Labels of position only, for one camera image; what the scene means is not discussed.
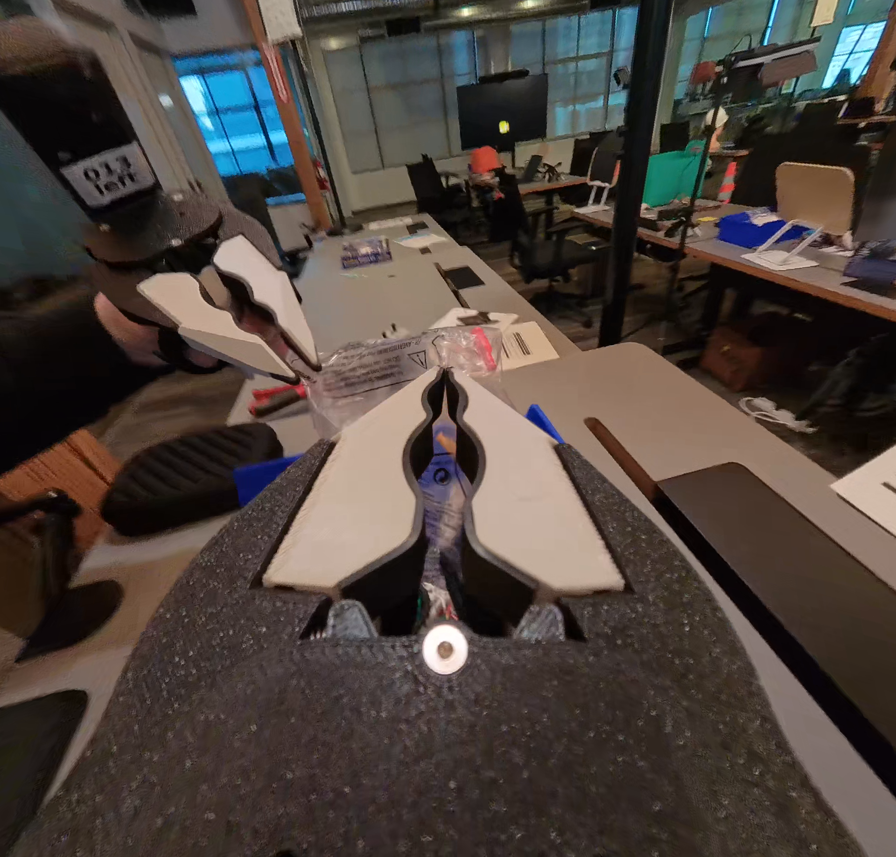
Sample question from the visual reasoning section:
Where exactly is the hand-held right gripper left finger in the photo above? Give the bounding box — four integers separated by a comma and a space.
262, 367, 445, 621

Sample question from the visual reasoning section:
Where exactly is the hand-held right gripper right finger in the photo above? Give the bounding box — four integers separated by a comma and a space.
446, 367, 625, 621

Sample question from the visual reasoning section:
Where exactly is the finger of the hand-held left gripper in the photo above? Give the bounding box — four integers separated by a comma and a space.
212, 234, 323, 371
136, 272, 302, 385

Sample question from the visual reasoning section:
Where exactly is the blue plastic bin with sticker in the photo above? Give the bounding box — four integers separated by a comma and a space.
234, 404, 564, 508

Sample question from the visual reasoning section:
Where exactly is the clear bag of rods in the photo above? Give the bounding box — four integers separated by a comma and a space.
304, 325, 506, 623

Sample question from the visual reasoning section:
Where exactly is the person's left hand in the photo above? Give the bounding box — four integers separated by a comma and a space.
93, 292, 233, 373

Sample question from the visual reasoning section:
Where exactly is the blue printed box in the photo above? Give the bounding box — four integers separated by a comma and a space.
341, 236, 392, 270

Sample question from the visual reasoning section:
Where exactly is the red toy clamp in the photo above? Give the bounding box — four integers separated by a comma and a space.
248, 383, 309, 419

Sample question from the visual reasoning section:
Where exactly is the black bumpy cushion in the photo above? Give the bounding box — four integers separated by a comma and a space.
101, 423, 284, 537

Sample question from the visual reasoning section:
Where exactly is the white sheet with red label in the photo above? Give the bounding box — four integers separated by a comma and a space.
500, 321, 561, 372

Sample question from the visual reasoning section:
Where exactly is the wooden partition panel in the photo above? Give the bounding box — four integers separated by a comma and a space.
0, 429, 123, 641

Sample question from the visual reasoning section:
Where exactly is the white booklet with black picture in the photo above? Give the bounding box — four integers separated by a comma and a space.
428, 307, 519, 334

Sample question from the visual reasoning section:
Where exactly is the black office chair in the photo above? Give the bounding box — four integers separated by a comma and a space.
490, 171, 610, 327

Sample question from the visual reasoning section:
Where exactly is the black table inset panel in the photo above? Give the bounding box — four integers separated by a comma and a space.
658, 461, 896, 740

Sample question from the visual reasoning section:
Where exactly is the small blue bin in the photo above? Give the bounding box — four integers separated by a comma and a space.
717, 212, 789, 250

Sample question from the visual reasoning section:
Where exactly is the long grey background table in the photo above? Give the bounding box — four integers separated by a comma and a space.
574, 199, 896, 323

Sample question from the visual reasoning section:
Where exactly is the black metal pole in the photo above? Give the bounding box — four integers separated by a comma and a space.
598, 0, 679, 348

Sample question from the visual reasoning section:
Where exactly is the white stand with tan board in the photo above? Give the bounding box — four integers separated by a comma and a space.
741, 163, 857, 271

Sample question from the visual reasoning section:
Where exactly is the black wall screen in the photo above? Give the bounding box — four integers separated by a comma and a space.
456, 73, 550, 152

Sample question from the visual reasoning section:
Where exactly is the black post with foot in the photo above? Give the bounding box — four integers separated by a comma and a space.
0, 489, 126, 663

